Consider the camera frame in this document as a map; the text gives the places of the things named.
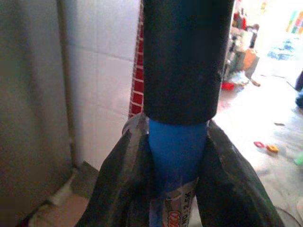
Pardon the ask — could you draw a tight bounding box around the black wrapped right gripper left finger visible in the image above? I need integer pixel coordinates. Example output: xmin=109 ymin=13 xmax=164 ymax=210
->
xmin=75 ymin=113 xmax=164 ymax=227

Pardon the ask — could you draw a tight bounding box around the black wrapped right gripper right finger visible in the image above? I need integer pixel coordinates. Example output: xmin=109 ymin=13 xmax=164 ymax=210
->
xmin=195 ymin=120 xmax=285 ymax=227

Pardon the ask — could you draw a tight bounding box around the blue broom handle black grip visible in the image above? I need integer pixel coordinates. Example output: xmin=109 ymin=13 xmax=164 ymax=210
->
xmin=141 ymin=0 xmax=235 ymax=227

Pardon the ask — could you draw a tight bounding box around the red plastic bowl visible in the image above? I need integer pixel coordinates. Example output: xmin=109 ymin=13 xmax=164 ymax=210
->
xmin=221 ymin=81 xmax=236 ymax=91

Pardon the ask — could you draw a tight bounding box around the blue fabric bundle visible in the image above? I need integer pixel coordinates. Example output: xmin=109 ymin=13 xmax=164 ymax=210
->
xmin=294 ymin=89 xmax=303 ymax=109

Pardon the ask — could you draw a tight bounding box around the brown cardboard box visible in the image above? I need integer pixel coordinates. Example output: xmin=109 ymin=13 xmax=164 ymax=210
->
xmin=243 ymin=48 xmax=260 ymax=72

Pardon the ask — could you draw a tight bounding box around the blue patterned cloth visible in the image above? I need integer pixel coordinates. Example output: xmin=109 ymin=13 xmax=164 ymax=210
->
xmin=267 ymin=38 xmax=297 ymax=61

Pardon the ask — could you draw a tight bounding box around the white wall pipe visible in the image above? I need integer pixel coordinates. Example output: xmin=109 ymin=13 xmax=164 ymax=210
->
xmin=56 ymin=0 xmax=79 ymax=167

